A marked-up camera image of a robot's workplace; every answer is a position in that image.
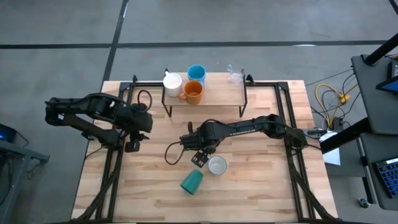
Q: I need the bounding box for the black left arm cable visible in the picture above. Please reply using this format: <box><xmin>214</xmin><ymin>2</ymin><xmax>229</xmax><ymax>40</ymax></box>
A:
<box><xmin>137</xmin><ymin>89</ymin><xmax>153</xmax><ymax>113</ymax></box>

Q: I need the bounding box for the grey connector box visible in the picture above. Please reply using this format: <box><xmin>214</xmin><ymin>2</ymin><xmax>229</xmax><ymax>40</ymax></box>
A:
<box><xmin>306</xmin><ymin>129</ymin><xmax>327</xmax><ymax>139</ymax></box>

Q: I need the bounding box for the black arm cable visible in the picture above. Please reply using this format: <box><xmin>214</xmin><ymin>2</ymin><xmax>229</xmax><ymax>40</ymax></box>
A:
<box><xmin>137</xmin><ymin>89</ymin><xmax>153</xmax><ymax>113</ymax></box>
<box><xmin>164</xmin><ymin>141</ymin><xmax>187</xmax><ymax>166</ymax></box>

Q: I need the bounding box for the grey desk panel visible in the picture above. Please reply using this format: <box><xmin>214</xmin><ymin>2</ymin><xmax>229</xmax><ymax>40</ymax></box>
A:
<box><xmin>357</xmin><ymin>132</ymin><xmax>398</xmax><ymax>211</ymax></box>
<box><xmin>351</xmin><ymin>54</ymin><xmax>398</xmax><ymax>135</ymax></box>

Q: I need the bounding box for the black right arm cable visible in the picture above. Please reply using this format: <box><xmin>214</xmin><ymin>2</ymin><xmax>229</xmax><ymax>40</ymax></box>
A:
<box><xmin>164</xmin><ymin>141</ymin><xmax>187</xmax><ymax>166</ymax></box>

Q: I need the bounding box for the black aluminium table frame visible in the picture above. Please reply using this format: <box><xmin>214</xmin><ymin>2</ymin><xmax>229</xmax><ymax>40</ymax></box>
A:
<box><xmin>70</xmin><ymin>74</ymin><xmax>338</xmax><ymax>223</ymax></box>

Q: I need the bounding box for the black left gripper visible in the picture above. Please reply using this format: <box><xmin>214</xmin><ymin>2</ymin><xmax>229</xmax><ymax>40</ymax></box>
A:
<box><xmin>123</xmin><ymin>109</ymin><xmax>154</xmax><ymax>153</ymax></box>

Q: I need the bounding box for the grey metal cart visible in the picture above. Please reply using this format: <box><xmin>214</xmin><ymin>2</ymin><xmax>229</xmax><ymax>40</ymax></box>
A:
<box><xmin>0</xmin><ymin>138</ymin><xmax>51</xmax><ymax>224</ymax></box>

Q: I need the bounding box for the green cup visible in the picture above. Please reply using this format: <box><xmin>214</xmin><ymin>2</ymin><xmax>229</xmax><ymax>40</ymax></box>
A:
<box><xmin>180</xmin><ymin>169</ymin><xmax>205</xmax><ymax>196</ymax></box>

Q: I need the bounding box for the black desk leg beam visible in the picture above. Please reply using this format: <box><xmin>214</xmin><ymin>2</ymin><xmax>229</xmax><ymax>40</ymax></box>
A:
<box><xmin>319</xmin><ymin>116</ymin><xmax>373</xmax><ymax>155</ymax></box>

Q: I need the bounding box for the keyboard with coloured keys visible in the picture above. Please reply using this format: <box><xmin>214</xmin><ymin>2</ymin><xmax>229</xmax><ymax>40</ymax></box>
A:
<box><xmin>372</xmin><ymin>157</ymin><xmax>398</xmax><ymax>198</ymax></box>

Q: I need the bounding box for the wooden shelf with black legs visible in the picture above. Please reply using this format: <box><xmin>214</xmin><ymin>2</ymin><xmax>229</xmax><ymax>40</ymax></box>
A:
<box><xmin>160</xmin><ymin>68</ymin><xmax>249</xmax><ymax>118</ymax></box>

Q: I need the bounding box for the black floor cable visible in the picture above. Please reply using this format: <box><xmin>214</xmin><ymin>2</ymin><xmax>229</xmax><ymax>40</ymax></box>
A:
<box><xmin>320</xmin><ymin>73</ymin><xmax>361</xmax><ymax>125</ymax></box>

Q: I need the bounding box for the thin grey floor cable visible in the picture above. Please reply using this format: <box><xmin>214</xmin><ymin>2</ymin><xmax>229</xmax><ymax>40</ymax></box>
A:
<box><xmin>306</xmin><ymin>68</ymin><xmax>354</xmax><ymax>86</ymax></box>

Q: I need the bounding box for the black device with blue light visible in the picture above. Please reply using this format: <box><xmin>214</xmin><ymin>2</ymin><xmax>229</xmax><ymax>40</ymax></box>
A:
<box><xmin>0</xmin><ymin>123</ymin><xmax>29</xmax><ymax>147</ymax></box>

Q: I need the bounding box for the tablet with blue screen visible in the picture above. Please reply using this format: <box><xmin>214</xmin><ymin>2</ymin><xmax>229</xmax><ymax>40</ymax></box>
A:
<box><xmin>375</xmin><ymin>74</ymin><xmax>398</xmax><ymax>94</ymax></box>

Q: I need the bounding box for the plain white mug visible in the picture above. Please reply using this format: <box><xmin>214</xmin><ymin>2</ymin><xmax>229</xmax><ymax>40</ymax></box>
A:
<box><xmin>162</xmin><ymin>70</ymin><xmax>183</xmax><ymax>98</ymax></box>

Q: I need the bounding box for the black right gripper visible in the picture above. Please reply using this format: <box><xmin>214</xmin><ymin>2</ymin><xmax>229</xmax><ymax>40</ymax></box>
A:
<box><xmin>180</xmin><ymin>123</ymin><xmax>220</xmax><ymax>169</ymax></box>

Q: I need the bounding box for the yellow cable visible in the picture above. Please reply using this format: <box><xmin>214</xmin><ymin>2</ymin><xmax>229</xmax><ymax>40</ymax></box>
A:
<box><xmin>315</xmin><ymin>83</ymin><xmax>359</xmax><ymax>127</ymax></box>

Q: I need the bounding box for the black slanted pole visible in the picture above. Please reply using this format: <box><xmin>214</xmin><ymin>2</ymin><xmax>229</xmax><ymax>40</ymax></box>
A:
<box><xmin>363</xmin><ymin>30</ymin><xmax>398</xmax><ymax>66</ymax></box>

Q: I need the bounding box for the blue mug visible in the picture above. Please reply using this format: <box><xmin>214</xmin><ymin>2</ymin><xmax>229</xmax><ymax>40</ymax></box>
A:
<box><xmin>187</xmin><ymin>64</ymin><xmax>207</xmax><ymax>86</ymax></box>

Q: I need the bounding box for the white paper sheet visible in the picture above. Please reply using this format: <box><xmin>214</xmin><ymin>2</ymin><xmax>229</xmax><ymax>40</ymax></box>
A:
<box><xmin>320</xmin><ymin>130</ymin><xmax>342</xmax><ymax>167</ymax></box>

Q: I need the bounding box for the white mug with grey inside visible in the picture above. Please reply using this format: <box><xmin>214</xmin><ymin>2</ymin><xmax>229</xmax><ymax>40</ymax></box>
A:
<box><xmin>207</xmin><ymin>155</ymin><xmax>228</xmax><ymax>176</ymax></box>

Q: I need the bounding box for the clear glass cup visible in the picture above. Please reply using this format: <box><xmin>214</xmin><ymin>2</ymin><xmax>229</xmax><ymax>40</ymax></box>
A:
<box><xmin>228</xmin><ymin>64</ymin><xmax>244</xmax><ymax>85</ymax></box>

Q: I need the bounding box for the orange mug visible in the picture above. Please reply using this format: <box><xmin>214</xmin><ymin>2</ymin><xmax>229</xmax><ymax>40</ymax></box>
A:
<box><xmin>178</xmin><ymin>80</ymin><xmax>205</xmax><ymax>106</ymax></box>

